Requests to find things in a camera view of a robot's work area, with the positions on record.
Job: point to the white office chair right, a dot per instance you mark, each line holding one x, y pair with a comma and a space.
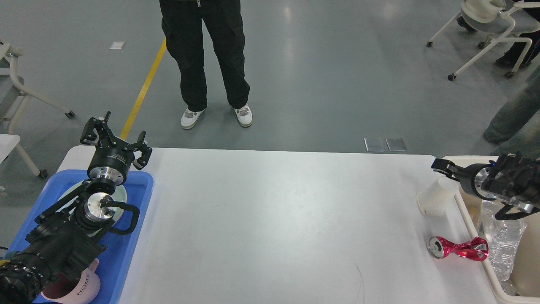
501, 20

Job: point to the floor socket plate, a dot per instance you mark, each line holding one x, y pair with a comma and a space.
396, 144
374, 144

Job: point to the light green plate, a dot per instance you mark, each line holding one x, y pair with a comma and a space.
120, 195

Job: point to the person in blue jeans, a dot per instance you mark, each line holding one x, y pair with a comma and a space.
515, 129

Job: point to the left floor socket plate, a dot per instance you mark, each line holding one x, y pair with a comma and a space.
374, 144

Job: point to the white paper cup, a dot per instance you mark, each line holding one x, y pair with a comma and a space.
434, 200

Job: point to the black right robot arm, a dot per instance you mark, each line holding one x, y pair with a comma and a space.
512, 179

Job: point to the beige plastic bin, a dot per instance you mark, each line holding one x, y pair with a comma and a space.
526, 272

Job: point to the crushed red soda can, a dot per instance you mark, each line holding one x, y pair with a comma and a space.
476, 249

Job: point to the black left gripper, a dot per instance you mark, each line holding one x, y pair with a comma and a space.
108, 161

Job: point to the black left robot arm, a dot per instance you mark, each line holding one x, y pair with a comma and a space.
67, 236

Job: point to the right floor socket plate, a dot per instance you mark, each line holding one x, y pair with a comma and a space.
396, 144

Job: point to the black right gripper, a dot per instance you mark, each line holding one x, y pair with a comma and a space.
470, 178

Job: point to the pink mug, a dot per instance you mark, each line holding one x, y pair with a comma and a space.
81, 290

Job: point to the white chair left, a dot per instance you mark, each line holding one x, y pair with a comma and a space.
14, 98

